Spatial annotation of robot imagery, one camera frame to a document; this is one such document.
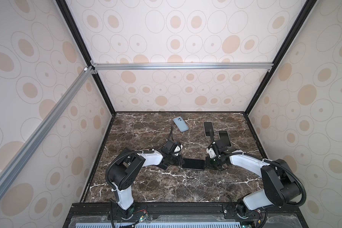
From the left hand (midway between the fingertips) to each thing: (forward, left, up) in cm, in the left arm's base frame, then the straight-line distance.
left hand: (187, 161), depth 89 cm
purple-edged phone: (+1, -5, -6) cm, 7 cm away
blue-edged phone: (+19, -28, -3) cm, 35 cm away
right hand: (-2, -11, -2) cm, 12 cm away
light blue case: (+34, +3, -5) cm, 34 cm away
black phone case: (-5, -8, -3) cm, 9 cm away
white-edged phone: (+30, -18, -4) cm, 35 cm away
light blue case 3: (+19, -29, -3) cm, 35 cm away
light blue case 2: (+29, -18, -4) cm, 34 cm away
